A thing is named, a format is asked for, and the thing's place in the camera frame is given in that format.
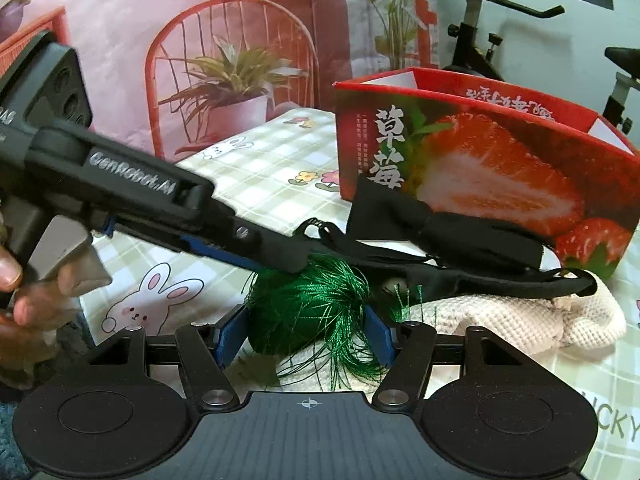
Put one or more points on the black fabric cloth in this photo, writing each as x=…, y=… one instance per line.
x=478, y=245

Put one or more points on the red strawberry cardboard box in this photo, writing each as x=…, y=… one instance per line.
x=484, y=148

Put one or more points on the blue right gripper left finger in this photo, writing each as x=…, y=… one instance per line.
x=229, y=335

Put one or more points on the person's left hand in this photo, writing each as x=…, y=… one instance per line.
x=28, y=332

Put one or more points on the cream knitted cloth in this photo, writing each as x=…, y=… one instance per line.
x=533, y=326

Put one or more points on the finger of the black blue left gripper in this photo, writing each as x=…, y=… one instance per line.
x=260, y=247

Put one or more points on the pink printed backdrop sheet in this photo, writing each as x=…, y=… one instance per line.
x=172, y=76

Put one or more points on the checked bunny tablecloth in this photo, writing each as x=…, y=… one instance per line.
x=285, y=172

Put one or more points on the black strap belt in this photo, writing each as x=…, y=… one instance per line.
x=383, y=268

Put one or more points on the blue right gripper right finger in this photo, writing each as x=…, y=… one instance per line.
x=379, y=337

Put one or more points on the green tinsel pom-pom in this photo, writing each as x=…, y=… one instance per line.
x=311, y=324

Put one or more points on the black exercise bike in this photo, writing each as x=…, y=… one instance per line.
x=572, y=49

